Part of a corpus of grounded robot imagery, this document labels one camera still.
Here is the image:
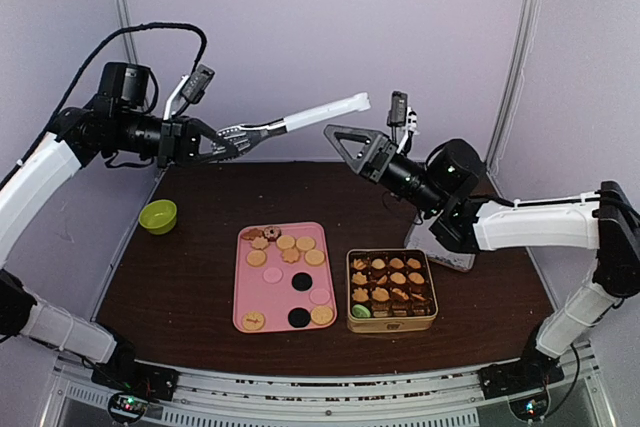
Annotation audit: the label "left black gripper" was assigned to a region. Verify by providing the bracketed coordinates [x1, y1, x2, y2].
[114, 109, 236, 167]

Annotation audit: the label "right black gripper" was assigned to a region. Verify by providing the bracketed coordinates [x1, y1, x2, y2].
[325, 123, 448, 217]

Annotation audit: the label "metal serving tongs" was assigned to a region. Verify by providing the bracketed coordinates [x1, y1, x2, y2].
[217, 92, 371, 156]

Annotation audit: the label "brown leaf cookie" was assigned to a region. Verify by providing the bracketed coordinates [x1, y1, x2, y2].
[352, 259, 367, 271]

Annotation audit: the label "leaf cookie second row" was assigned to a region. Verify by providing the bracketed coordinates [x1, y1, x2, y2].
[351, 272, 368, 286]

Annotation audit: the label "pink sandwich cookie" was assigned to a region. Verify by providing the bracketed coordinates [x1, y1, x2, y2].
[263, 267, 284, 284]
[309, 288, 331, 305]

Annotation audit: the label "star butter cookie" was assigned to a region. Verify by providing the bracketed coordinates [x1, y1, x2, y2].
[390, 288, 409, 302]

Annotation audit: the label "green sandwich cookie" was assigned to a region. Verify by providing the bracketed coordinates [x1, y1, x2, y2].
[351, 304, 372, 319]

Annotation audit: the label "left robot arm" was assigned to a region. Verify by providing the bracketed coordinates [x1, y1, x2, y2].
[1, 63, 237, 391]

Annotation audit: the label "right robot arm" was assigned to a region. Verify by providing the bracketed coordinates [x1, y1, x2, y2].
[324, 125, 639, 389]

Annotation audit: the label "green plastic bowl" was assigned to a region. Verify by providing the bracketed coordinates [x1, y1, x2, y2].
[138, 199, 178, 235]

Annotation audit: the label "beige round biscuit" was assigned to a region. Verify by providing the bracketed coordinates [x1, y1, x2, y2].
[304, 249, 326, 266]
[276, 235, 296, 251]
[295, 236, 316, 252]
[246, 250, 267, 267]

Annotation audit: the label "chocolate sprinkle donut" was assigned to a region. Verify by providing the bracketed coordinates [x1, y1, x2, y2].
[263, 225, 282, 242]

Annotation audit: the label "beige round biscuit top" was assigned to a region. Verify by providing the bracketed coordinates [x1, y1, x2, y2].
[276, 235, 296, 251]

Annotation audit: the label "beige leaf cookie under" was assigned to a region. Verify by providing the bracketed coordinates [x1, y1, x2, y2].
[282, 247, 301, 264]

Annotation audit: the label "silver tin lid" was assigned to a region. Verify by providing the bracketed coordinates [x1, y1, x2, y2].
[404, 218, 475, 273]

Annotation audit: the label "beige round biscuit left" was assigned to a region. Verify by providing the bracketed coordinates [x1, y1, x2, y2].
[246, 250, 267, 267]

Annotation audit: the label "black sandwich cookie upper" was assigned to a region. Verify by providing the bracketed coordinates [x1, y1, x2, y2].
[291, 272, 313, 292]

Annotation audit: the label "black sandwich cookie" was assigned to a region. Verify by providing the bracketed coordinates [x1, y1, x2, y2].
[291, 272, 313, 292]
[287, 307, 311, 328]

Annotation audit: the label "pink plastic tray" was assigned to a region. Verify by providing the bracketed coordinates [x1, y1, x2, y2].
[233, 222, 337, 334]

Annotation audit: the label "gold cookie tin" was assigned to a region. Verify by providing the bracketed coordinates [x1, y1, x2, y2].
[346, 249, 439, 334]

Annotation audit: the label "beige round biscuit corner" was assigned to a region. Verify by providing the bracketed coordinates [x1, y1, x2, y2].
[310, 305, 335, 326]

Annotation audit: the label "black sandwich cookie lower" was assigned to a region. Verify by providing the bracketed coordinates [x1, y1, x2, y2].
[287, 307, 311, 328]

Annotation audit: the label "biscuit with pink stick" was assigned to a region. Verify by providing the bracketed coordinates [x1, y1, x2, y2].
[241, 311, 266, 332]

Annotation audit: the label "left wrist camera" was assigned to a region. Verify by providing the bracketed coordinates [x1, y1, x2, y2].
[162, 64, 215, 120]

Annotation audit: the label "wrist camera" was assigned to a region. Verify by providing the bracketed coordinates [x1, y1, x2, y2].
[162, 64, 215, 120]
[386, 91, 418, 155]

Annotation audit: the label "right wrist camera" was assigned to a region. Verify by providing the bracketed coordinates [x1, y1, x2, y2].
[386, 91, 418, 155]

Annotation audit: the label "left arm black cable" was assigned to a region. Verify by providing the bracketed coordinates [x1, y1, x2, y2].
[22, 20, 209, 158]

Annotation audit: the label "right aluminium frame post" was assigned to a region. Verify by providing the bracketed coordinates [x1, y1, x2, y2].
[486, 0, 540, 177]

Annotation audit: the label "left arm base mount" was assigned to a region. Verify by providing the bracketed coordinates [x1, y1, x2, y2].
[91, 362, 179, 425]

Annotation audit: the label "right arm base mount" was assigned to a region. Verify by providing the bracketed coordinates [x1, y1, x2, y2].
[478, 360, 565, 423]

